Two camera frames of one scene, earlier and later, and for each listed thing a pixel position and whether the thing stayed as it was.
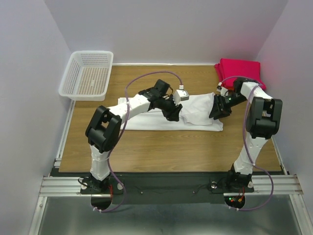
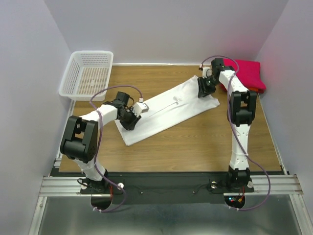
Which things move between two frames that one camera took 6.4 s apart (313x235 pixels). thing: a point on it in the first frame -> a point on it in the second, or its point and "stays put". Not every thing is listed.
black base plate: [165, 188] stays put
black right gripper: [219, 111] -> [203, 90]
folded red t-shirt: [228, 70] stays put
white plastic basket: [86, 76] stays put
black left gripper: [172, 114] -> [130, 126]
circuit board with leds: [235, 201] stays put
